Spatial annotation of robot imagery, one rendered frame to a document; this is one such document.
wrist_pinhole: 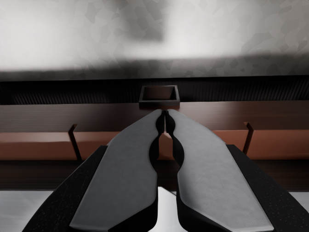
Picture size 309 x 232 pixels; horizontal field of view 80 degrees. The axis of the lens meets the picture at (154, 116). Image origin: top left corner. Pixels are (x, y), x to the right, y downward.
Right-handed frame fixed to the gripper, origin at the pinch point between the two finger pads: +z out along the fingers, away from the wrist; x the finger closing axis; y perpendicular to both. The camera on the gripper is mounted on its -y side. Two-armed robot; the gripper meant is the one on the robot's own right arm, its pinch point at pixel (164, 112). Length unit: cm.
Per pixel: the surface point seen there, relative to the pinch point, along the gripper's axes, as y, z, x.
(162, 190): 8.8, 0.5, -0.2
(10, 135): 5.1, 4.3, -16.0
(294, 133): 5.1, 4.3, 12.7
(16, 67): 2.4, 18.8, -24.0
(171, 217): 13.4, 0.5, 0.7
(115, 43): -0.9, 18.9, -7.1
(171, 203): 10.8, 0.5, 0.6
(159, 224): 14.8, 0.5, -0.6
